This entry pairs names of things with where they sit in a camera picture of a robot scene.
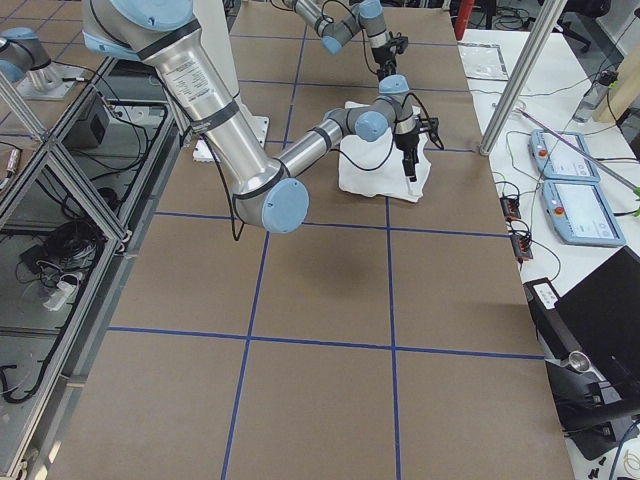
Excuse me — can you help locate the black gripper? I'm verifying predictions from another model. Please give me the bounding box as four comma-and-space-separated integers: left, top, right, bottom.
372, 34, 408, 81
394, 127, 420, 182

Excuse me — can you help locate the white long-sleeve printed t-shirt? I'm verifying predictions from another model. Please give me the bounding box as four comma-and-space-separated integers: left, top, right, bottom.
338, 127, 431, 203

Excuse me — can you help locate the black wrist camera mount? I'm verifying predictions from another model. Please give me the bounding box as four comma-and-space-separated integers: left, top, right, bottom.
417, 116, 445, 150

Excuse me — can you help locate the aluminium frame post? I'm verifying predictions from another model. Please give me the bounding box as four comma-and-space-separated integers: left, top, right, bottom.
479, 0, 567, 156

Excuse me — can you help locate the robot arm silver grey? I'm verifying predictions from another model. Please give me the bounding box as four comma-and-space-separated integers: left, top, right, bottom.
282, 1, 408, 80
82, 1, 421, 233

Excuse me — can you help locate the blue-grey teach pendant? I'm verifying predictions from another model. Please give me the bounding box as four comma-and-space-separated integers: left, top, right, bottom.
542, 180, 626, 248
529, 129, 600, 183

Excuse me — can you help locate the clear plastic bag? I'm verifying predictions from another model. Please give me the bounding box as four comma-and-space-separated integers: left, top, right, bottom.
458, 42, 509, 81

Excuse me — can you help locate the black laptop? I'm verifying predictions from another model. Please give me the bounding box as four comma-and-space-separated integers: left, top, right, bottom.
522, 245, 640, 391

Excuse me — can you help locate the metal reacher grabber tool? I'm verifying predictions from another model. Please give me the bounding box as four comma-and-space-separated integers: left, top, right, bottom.
514, 107, 640, 197

